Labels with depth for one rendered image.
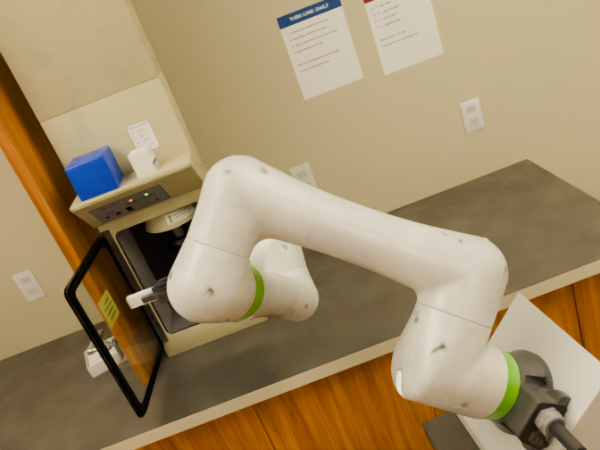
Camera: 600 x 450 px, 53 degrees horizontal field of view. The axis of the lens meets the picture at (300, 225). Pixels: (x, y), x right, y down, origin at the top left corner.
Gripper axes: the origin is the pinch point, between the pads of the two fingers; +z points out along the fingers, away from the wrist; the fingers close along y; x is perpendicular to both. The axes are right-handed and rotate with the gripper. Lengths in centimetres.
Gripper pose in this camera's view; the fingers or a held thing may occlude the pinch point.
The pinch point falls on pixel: (142, 297)
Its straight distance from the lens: 149.1
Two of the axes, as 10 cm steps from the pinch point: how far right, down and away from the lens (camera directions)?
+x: 3.3, 8.5, 4.1
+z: -9.4, 3.5, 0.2
